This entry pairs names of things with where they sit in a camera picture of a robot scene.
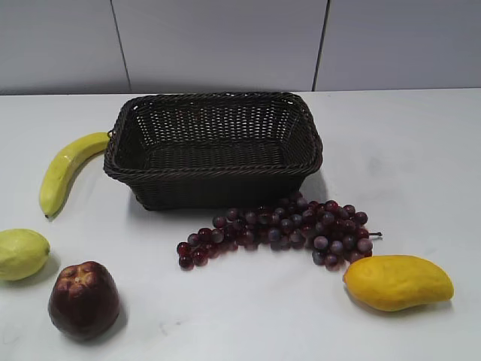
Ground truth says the black woven basket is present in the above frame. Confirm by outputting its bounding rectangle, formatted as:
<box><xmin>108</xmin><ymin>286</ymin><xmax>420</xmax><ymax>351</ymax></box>
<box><xmin>104</xmin><ymin>92</ymin><xmax>322</xmax><ymax>211</ymax></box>

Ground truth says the purple grape bunch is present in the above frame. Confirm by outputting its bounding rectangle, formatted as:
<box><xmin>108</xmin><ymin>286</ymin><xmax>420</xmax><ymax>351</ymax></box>
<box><xmin>177</xmin><ymin>192</ymin><xmax>383</xmax><ymax>271</ymax></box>

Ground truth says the yellow mango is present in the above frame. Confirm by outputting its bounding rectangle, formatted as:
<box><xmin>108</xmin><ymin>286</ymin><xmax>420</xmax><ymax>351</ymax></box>
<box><xmin>343</xmin><ymin>255</ymin><xmax>454</xmax><ymax>312</ymax></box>

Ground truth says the dark red apple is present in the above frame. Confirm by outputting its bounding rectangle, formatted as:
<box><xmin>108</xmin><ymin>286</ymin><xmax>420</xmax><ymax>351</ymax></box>
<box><xmin>47</xmin><ymin>261</ymin><xmax>120</xmax><ymax>341</ymax></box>

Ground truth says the yellow plastic banana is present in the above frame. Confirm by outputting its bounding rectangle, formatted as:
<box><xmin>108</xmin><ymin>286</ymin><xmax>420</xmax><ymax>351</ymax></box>
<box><xmin>39</xmin><ymin>132</ymin><xmax>109</xmax><ymax>218</ymax></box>

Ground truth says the pale green guava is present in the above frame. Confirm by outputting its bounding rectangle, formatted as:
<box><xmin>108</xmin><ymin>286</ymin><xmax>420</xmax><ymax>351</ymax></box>
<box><xmin>1</xmin><ymin>229</ymin><xmax>50</xmax><ymax>281</ymax></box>

